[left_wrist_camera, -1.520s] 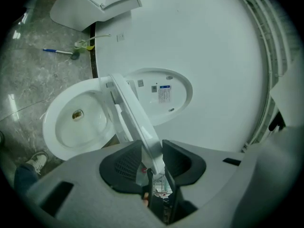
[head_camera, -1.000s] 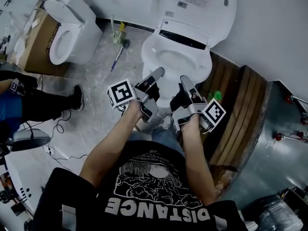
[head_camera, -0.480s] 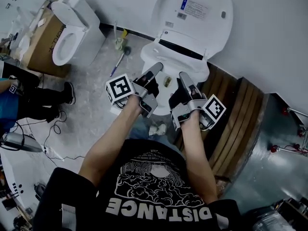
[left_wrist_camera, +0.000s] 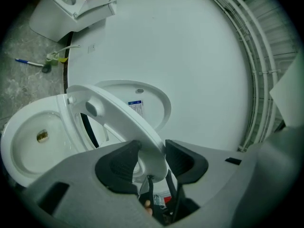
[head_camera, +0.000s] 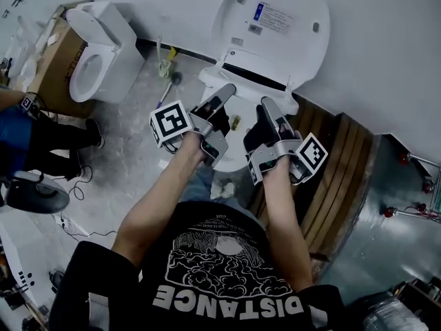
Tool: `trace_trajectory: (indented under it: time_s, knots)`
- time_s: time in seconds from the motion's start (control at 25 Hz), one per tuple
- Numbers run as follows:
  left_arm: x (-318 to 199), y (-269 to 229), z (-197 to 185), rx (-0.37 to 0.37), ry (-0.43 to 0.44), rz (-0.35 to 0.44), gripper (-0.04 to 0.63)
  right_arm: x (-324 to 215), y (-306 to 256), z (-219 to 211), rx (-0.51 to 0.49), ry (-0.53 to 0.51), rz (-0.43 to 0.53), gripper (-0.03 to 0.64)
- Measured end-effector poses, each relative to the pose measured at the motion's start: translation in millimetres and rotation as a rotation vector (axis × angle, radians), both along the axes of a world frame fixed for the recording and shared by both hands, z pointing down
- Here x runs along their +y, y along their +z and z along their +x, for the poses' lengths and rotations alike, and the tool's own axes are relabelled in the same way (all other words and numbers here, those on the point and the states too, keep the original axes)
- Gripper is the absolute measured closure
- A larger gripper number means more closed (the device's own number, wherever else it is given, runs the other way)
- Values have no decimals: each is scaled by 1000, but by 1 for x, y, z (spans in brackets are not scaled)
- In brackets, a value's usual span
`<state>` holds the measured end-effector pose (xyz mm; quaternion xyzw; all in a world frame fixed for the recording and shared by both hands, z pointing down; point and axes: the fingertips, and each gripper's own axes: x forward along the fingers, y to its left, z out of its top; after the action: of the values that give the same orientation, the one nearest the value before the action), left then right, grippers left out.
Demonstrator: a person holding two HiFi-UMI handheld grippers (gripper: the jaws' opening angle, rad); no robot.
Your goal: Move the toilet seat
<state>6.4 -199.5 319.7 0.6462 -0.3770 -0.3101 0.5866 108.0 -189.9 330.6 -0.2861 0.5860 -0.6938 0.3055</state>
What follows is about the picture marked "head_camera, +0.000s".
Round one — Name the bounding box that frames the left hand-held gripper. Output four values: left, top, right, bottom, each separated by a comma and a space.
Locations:
149, 83, 238, 168

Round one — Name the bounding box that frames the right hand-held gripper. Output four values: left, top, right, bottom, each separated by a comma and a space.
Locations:
243, 96, 329, 186

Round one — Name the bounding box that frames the person's left forearm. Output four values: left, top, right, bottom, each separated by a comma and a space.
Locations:
111, 131, 208, 269

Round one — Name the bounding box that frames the person's right forearm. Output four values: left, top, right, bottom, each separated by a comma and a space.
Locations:
263, 156, 315, 293

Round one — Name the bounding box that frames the white smart toilet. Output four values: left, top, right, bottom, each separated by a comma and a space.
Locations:
198, 48, 300, 174

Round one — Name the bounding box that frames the white toilet lid with label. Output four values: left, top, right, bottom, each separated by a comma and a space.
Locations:
210, 0, 331, 93

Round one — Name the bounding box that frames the white ceramic toilet with tank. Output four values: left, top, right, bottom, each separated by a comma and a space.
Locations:
65, 0, 146, 104

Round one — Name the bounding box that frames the person's white shoe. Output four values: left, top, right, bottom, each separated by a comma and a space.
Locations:
209, 177, 238, 200

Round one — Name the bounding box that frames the wooden slatted step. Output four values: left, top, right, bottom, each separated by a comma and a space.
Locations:
247, 93, 376, 264

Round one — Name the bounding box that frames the brown cardboard box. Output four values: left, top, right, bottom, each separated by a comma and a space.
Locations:
20, 7, 101, 119

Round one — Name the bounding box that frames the person's black printed t-shirt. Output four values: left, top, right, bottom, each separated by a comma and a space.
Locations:
49, 200, 346, 331

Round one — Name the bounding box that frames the grey rounded device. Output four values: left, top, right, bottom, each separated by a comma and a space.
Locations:
4, 170, 71, 215

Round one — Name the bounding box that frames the white plastic wrapping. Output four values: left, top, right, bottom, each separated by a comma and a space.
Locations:
6, 8, 60, 93

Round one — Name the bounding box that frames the plastic-wrapped roll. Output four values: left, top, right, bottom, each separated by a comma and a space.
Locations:
360, 292, 432, 331

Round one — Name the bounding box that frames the black case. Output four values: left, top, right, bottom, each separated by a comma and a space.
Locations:
391, 277, 441, 324

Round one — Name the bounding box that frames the white flat board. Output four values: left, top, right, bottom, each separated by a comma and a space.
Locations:
0, 212, 50, 310

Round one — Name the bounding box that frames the black floor cable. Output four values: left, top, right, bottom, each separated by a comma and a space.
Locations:
59, 163, 119, 238

